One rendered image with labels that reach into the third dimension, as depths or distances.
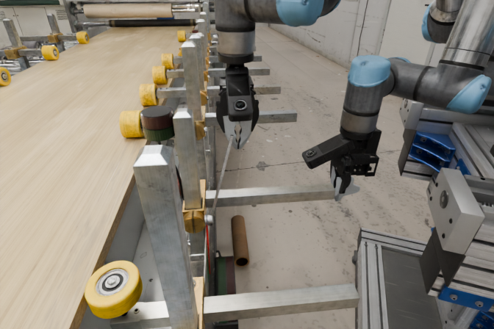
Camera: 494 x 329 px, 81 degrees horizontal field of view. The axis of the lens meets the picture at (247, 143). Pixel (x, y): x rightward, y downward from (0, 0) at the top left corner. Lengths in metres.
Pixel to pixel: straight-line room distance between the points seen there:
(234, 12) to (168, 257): 0.40
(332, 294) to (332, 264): 1.11
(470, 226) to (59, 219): 0.74
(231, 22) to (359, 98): 0.29
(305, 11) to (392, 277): 1.23
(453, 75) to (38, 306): 0.79
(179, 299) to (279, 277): 1.19
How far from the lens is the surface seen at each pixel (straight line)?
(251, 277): 1.61
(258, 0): 0.51
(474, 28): 0.68
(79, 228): 0.66
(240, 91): 0.54
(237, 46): 0.55
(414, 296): 1.47
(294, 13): 0.48
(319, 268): 1.68
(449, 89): 0.67
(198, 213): 0.66
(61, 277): 0.59
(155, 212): 0.34
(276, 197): 0.72
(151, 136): 0.56
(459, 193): 0.62
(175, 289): 0.44
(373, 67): 0.61
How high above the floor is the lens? 1.32
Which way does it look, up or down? 30 degrees down
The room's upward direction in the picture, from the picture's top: straight up
